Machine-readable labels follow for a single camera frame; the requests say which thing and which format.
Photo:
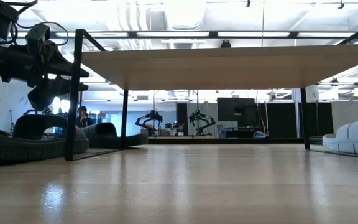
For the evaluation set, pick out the black monitor screen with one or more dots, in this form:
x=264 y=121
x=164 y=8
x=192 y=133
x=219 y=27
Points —
x=236 y=110

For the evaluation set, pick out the thin tripod stand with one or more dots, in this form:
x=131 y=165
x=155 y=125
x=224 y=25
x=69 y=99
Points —
x=11 y=121

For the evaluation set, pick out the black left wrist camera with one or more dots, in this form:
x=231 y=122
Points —
x=37 y=39

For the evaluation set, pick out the wooden shelf with black frame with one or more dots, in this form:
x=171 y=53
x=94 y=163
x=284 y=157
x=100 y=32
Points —
x=216 y=68

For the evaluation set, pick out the black slide sandal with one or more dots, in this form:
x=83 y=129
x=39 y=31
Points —
x=26 y=146
x=104 y=137

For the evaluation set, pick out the black background robot arms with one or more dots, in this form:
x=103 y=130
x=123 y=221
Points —
x=149 y=119
x=201 y=119

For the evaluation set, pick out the black overhead frame bar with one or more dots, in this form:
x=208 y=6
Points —
x=213 y=34

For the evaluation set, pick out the white slide sandal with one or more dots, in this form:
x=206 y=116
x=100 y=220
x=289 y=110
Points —
x=356 y=137

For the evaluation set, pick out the person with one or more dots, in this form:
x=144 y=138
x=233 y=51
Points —
x=82 y=118

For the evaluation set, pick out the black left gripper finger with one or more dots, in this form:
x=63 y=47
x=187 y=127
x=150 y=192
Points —
x=42 y=96
x=61 y=67

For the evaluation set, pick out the white partition panel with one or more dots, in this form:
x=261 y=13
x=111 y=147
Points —
x=346 y=116

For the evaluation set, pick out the black ceiling-mounted camera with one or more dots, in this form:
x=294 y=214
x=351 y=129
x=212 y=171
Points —
x=225 y=44

